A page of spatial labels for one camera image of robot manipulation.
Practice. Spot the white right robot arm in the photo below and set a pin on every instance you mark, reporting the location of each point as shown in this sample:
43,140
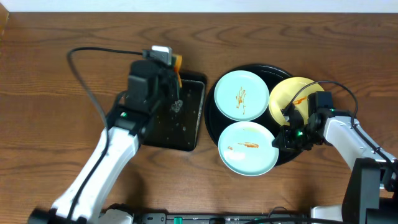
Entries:
371,194

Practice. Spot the light green plate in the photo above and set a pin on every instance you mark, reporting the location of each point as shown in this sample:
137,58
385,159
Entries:
246,148
241,95

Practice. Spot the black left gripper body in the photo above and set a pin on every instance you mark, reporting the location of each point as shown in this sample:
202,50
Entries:
171,83

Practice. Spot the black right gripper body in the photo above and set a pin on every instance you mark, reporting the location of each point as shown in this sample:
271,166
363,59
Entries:
300,137

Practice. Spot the round black tray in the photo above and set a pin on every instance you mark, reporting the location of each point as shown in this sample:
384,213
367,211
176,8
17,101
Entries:
216,122

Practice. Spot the orange sponge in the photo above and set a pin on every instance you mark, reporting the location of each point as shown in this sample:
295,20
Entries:
177,63

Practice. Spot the square black tray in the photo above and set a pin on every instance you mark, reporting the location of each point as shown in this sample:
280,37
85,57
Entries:
180,130

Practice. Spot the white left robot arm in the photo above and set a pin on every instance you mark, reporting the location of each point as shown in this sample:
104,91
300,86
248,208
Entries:
84,199

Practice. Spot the yellow plate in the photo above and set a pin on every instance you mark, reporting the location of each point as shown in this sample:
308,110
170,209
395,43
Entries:
284,91

